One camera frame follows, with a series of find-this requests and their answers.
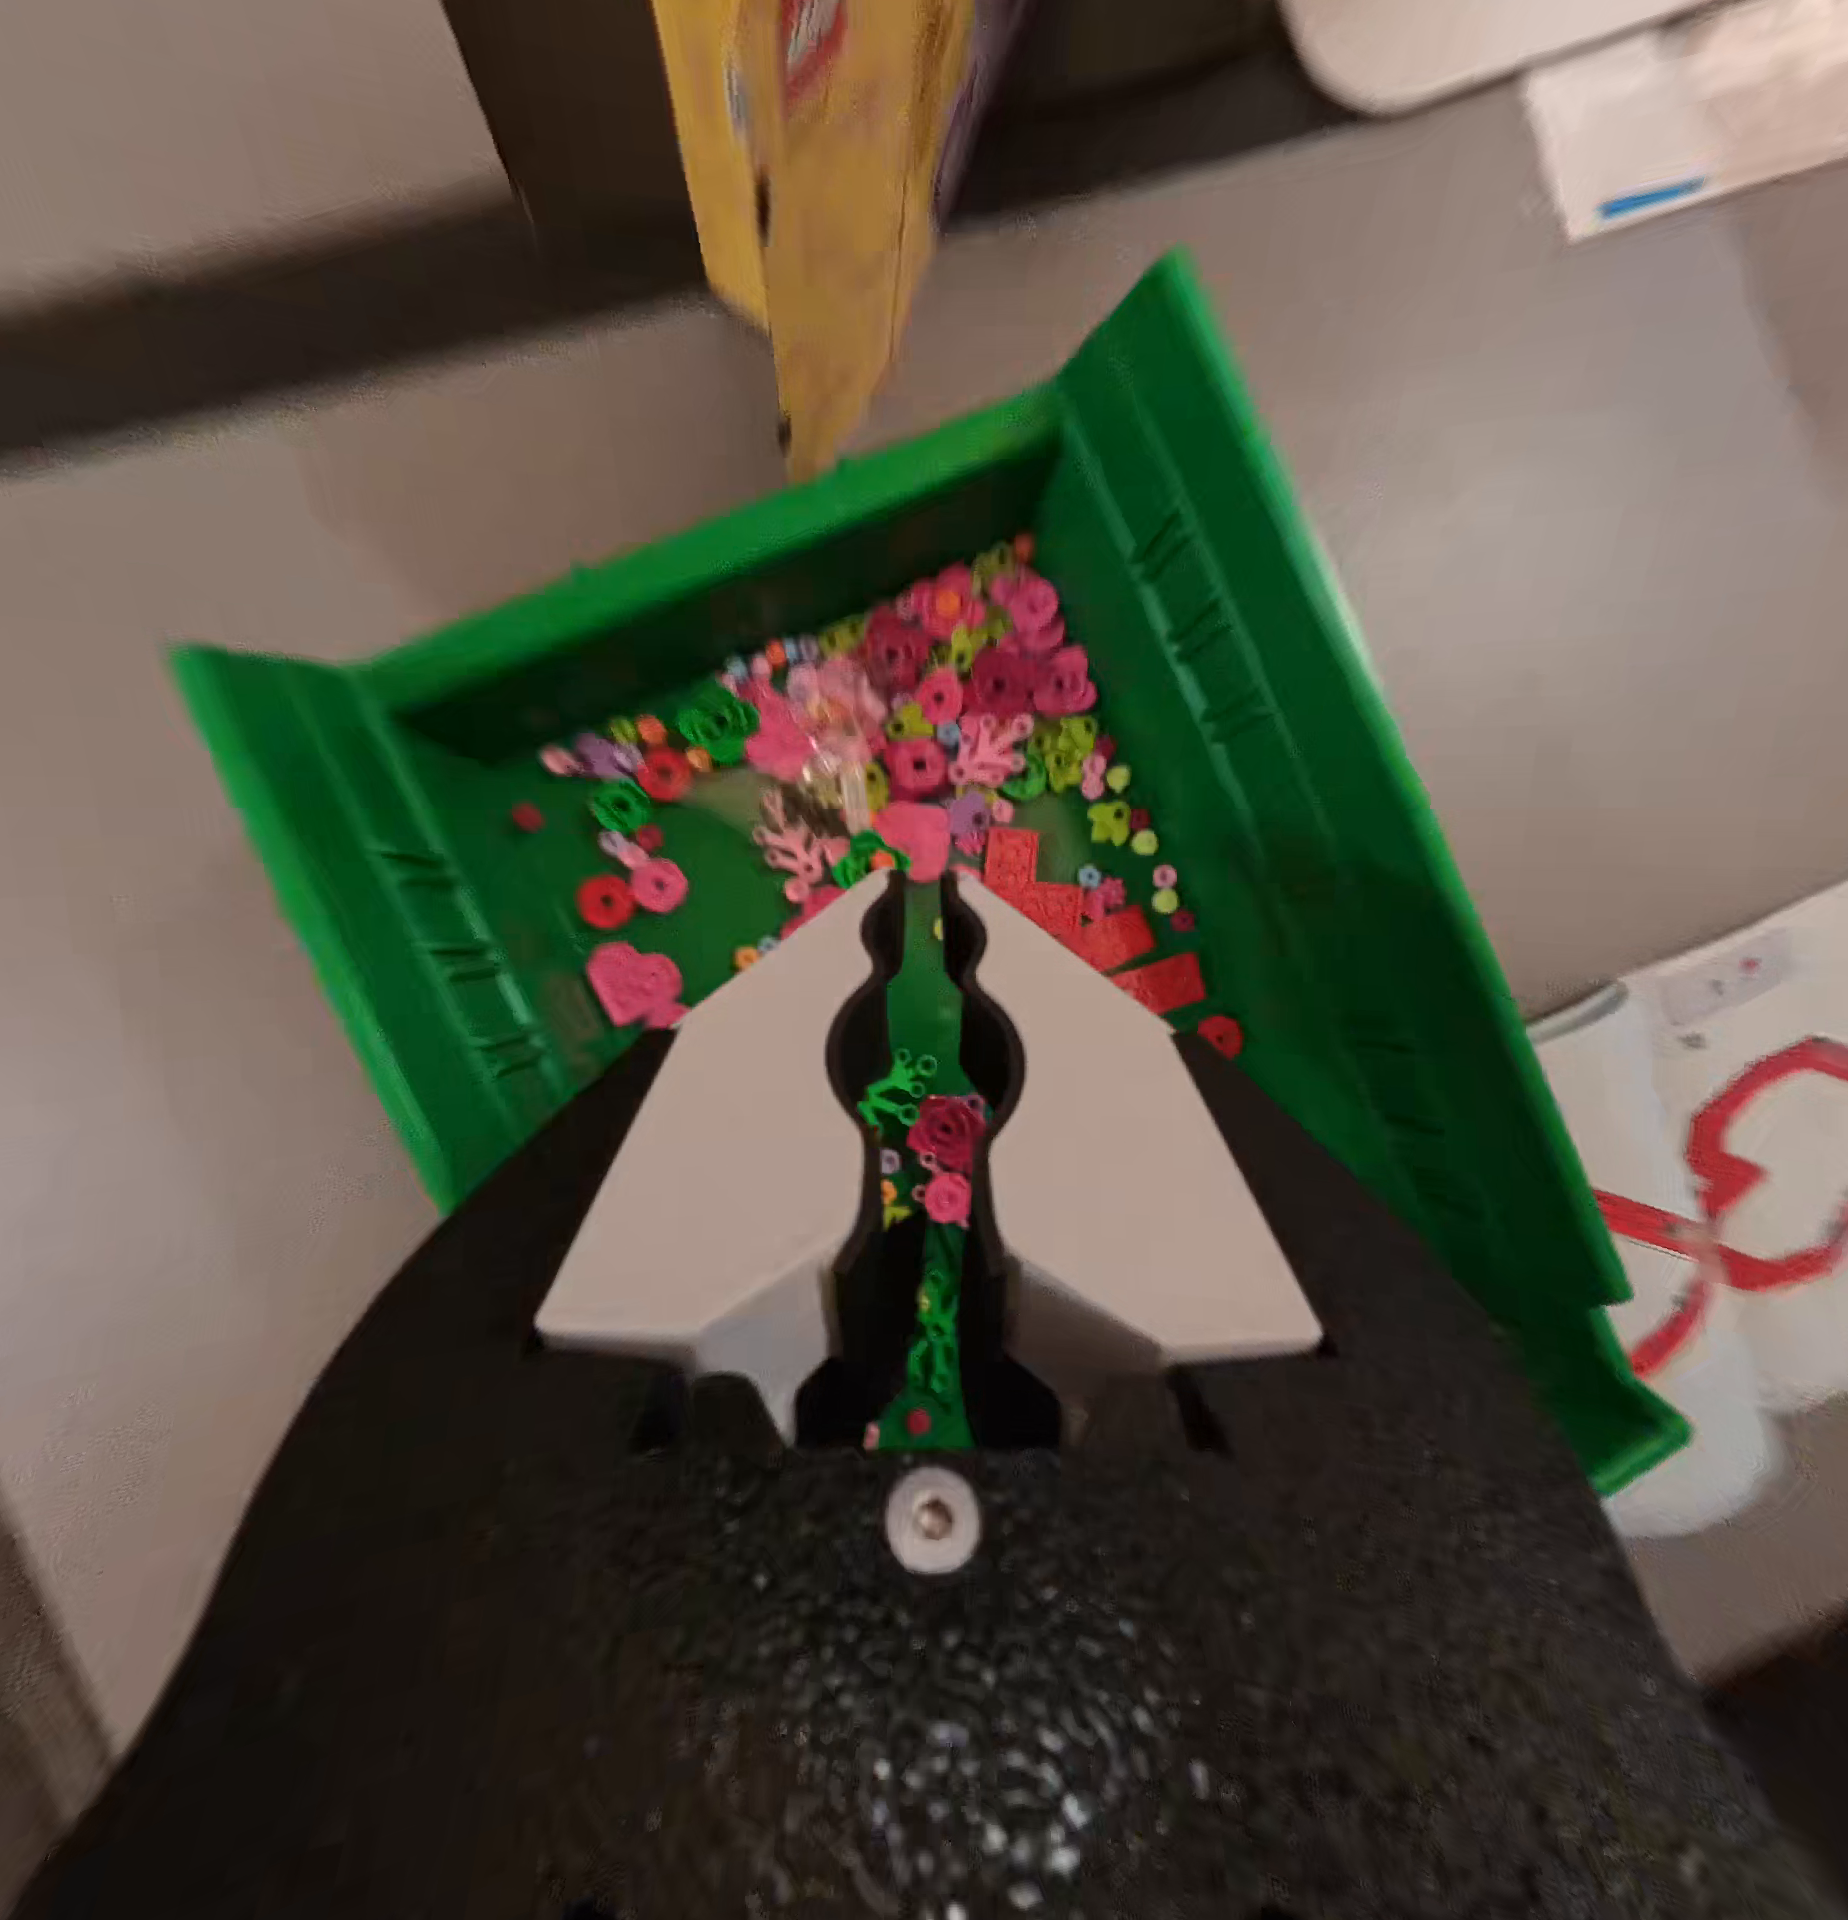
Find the printed instruction sheet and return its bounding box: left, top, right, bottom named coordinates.
left=1520, top=0, right=1848, bottom=243

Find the pile of lego flower pieces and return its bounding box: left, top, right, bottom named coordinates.
left=509, top=532, right=1248, bottom=1449

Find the green plastic bin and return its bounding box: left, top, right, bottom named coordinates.
left=164, top=245, right=1692, bottom=1501

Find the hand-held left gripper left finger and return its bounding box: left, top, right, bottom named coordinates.
left=532, top=870, right=908, bottom=1449

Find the white bag with red print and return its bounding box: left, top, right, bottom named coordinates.
left=1524, top=870, right=1848, bottom=1538

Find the yellow lego set box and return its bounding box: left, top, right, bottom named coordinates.
left=651, top=0, right=1030, bottom=484

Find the red lego heart frame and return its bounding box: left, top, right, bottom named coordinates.
left=1591, top=1034, right=1848, bottom=1381

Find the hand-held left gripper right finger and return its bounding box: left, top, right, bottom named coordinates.
left=939, top=870, right=1326, bottom=1412

